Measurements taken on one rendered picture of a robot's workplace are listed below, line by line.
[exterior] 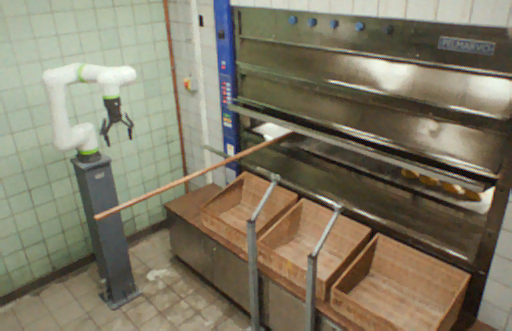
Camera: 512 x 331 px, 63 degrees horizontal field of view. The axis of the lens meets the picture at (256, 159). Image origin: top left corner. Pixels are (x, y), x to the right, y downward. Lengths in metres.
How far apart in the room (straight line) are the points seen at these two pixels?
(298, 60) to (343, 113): 0.45
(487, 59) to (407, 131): 0.53
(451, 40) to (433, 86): 0.23
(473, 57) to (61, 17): 2.64
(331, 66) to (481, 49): 0.83
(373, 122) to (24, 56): 2.36
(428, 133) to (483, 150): 0.27
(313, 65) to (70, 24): 1.79
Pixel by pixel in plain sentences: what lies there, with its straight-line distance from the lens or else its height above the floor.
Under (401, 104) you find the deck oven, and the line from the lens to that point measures 2.36.
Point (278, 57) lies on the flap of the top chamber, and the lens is 2.84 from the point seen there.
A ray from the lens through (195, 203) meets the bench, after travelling 3.52.
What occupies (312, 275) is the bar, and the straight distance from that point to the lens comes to 2.36.
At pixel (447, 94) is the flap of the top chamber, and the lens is 2.23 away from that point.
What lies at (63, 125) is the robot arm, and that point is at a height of 1.51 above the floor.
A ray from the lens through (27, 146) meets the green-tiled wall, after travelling 3.49.
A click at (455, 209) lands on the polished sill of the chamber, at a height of 1.18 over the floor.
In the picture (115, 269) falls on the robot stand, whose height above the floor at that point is 0.32.
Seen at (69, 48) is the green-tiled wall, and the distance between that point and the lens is 3.45.
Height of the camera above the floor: 2.39
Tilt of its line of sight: 26 degrees down
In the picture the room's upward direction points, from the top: 2 degrees counter-clockwise
